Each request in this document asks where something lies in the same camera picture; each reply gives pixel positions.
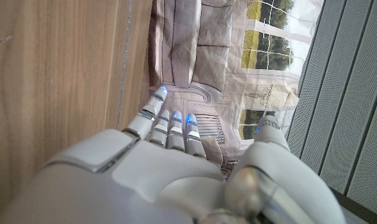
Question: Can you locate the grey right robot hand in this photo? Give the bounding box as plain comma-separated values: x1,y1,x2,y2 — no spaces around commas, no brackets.
0,86,347,224

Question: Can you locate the long grey tape strip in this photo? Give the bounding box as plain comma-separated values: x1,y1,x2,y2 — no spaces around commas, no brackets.
116,0,134,130

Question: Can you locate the printed sofa room backdrop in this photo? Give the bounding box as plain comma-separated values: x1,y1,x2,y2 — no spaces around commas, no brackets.
146,0,325,180

